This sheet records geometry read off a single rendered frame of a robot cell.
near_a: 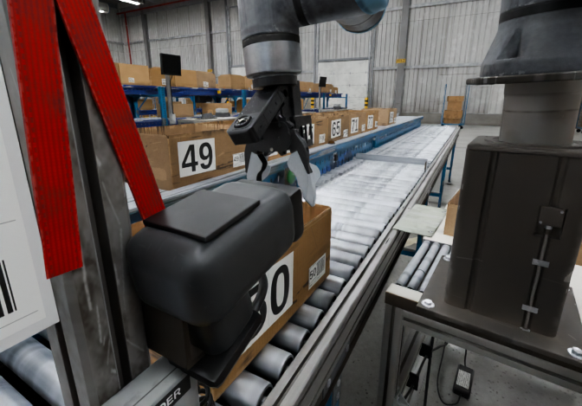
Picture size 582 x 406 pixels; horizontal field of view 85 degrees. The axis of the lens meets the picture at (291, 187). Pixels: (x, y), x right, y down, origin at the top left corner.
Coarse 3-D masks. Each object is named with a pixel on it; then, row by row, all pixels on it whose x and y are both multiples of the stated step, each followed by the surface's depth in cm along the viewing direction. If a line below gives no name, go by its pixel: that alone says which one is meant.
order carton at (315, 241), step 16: (304, 208) 75; (320, 208) 73; (304, 224) 76; (320, 224) 67; (304, 240) 61; (320, 240) 68; (304, 256) 62; (320, 256) 69; (304, 272) 63; (304, 288) 64; (272, 336) 56; (256, 352) 52; (240, 368) 48; (224, 384) 45
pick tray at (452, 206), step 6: (456, 192) 106; (456, 198) 107; (450, 204) 95; (456, 204) 109; (450, 210) 95; (456, 210) 94; (450, 216) 96; (450, 222) 96; (444, 228) 97; (450, 228) 96; (444, 234) 98; (450, 234) 97; (576, 264) 80
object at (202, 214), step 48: (240, 192) 22; (288, 192) 23; (144, 240) 17; (192, 240) 17; (240, 240) 18; (288, 240) 22; (144, 288) 18; (192, 288) 16; (240, 288) 18; (192, 336) 20; (240, 336) 21
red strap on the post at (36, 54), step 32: (32, 0) 13; (64, 0) 14; (32, 32) 13; (96, 32) 15; (32, 64) 13; (96, 64) 15; (32, 96) 13; (96, 96) 16; (32, 128) 14; (64, 128) 15; (128, 128) 17; (32, 160) 14; (64, 160) 15; (128, 160) 18; (64, 192) 15; (64, 224) 15; (64, 256) 15
